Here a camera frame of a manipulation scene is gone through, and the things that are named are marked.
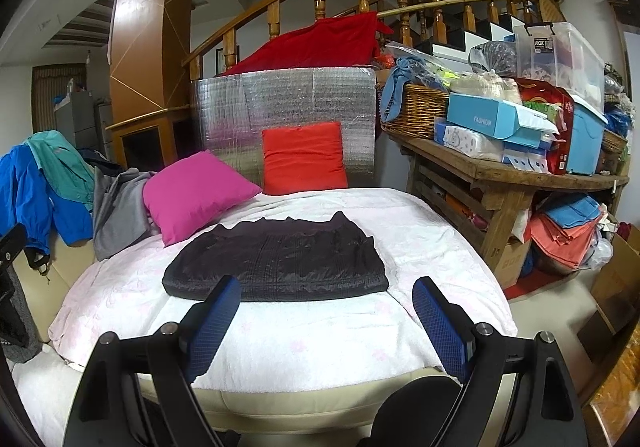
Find clear plastic storage box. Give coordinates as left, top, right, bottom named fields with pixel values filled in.
left=513, top=22, right=606, bottom=100

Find silver foil insulation panel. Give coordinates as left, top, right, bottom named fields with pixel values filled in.
left=189, top=67, right=377, bottom=190

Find wooden bench table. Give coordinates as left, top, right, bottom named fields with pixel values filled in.
left=382, top=122, right=631, bottom=290

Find red pillow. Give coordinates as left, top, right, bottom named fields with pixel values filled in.
left=261, top=122, right=349, bottom=196

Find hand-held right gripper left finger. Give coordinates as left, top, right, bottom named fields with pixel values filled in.
left=62, top=274, right=242, bottom=447

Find small wicker basket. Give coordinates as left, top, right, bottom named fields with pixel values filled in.
left=600, top=127, right=628, bottom=155

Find small silver refrigerator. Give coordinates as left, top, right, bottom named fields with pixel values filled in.
left=95, top=100, right=116, bottom=158

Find coral folded cloth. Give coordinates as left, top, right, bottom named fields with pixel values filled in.
left=530, top=214, right=601, bottom=270

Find black puffer jacket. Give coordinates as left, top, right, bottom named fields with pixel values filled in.
left=162, top=210, right=390, bottom=303

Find blue folded cloth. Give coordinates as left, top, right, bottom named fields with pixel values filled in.
left=542, top=194, right=601, bottom=230

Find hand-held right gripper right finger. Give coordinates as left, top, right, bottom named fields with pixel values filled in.
left=412, top=276, right=588, bottom=447

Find small cardboard box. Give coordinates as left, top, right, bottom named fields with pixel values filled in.
left=495, top=237, right=533, bottom=290

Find blue cardboard box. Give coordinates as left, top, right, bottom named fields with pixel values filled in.
left=446, top=92, right=558, bottom=138

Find white tissue pack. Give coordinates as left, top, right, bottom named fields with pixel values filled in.
left=434, top=120, right=506, bottom=163

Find brown curtain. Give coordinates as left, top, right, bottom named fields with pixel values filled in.
left=32, top=64, right=88, bottom=120

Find grey refrigerator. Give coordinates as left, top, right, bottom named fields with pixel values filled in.
left=55, top=91, right=98, bottom=148

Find framed wall picture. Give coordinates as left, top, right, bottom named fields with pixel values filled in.
left=216, top=46, right=240, bottom=75

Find navy garment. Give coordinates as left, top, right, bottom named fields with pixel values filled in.
left=80, top=150, right=126, bottom=173

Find red floor mat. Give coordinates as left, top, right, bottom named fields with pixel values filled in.
left=502, top=267, right=581, bottom=300

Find wooden pillar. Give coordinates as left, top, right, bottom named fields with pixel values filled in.
left=107, top=0, right=206, bottom=173

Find light blue plastic bin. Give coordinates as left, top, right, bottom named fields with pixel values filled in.
left=567, top=94, right=608, bottom=176

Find clear plastic bag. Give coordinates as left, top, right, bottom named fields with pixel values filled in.
left=585, top=237, right=613, bottom=270

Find pink pillow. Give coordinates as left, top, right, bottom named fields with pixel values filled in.
left=142, top=150, right=263, bottom=248

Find red cloth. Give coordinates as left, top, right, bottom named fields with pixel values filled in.
left=225, top=11, right=393, bottom=75

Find black shiny jacket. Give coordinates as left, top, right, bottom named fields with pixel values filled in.
left=0, top=272, right=30, bottom=349

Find patterned grey plastic bag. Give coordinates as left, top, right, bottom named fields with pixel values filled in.
left=469, top=40, right=518, bottom=78

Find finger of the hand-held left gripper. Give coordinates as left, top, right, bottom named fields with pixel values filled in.
left=0, top=222, right=28, bottom=288

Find blue tissue packs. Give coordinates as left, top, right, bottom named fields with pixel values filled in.
left=502, top=142, right=551, bottom=173

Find white blanket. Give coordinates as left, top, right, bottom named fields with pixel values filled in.
left=47, top=187, right=518, bottom=390

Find blue jacket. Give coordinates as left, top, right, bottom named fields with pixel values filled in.
left=0, top=144, right=96, bottom=268

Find teal shirt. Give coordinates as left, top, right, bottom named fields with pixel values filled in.
left=22, top=130, right=96, bottom=213

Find large cardboard box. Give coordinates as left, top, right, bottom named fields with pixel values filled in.
left=577, top=227, right=640, bottom=353

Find red snack bag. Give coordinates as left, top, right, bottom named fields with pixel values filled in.
left=510, top=77, right=576, bottom=175

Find grey checked garment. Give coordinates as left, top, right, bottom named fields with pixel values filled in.
left=0, top=264, right=43, bottom=363

